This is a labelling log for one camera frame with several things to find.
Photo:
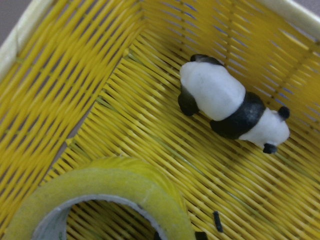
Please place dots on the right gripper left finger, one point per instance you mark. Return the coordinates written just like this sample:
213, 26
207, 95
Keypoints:
200, 235

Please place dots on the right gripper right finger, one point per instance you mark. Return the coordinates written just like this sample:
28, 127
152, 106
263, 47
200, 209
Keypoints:
217, 221

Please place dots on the yellow tape roll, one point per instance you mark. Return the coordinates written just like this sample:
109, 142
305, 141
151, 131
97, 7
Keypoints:
123, 180

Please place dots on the yellow woven basket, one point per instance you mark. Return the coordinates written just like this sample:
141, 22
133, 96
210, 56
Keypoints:
83, 80

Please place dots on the panda figurine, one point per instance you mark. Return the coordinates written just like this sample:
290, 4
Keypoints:
234, 112

